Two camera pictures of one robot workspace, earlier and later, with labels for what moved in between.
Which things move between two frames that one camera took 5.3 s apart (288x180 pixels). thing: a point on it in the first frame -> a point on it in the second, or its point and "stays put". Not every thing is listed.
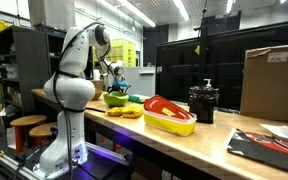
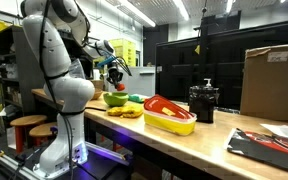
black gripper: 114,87 -> 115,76
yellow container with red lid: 163,115 stays put
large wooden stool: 21,124 stays put
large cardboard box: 273,82 stays put
